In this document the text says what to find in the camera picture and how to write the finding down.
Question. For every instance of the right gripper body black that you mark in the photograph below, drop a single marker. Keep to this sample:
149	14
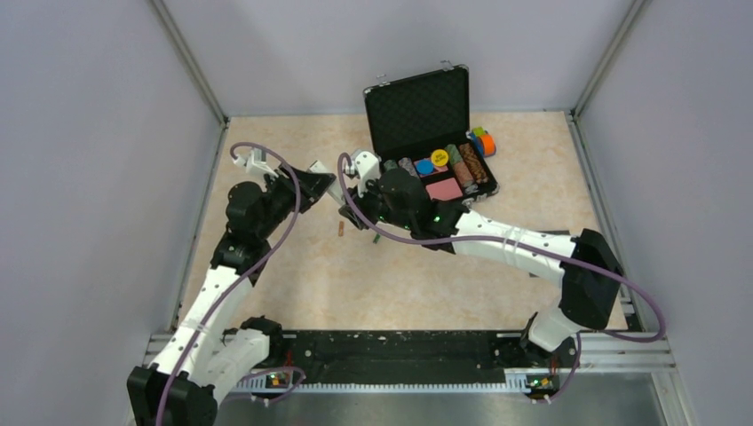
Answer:
373	204

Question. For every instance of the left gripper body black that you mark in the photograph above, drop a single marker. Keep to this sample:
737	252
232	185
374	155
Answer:
284	194

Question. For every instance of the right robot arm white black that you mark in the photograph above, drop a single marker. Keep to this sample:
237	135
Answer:
583	266

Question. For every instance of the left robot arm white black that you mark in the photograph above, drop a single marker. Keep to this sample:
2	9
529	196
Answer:
189	378

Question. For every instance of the blue round chip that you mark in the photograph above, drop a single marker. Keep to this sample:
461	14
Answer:
424	167

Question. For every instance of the pink card deck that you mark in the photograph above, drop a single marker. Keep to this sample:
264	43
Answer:
444	190

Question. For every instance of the yellow big blind chip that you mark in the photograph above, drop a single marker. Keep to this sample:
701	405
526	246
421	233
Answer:
439	158

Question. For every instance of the black poker chip case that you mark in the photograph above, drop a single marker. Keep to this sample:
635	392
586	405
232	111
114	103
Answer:
411	117

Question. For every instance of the green toy block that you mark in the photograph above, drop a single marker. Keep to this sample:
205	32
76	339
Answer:
479	131

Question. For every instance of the grey lego baseplate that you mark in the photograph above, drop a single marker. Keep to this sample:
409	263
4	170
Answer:
555	233

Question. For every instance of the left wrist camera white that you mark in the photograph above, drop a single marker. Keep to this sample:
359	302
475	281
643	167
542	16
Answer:
254	163

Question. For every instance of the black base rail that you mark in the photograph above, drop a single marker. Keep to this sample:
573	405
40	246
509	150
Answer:
422	358

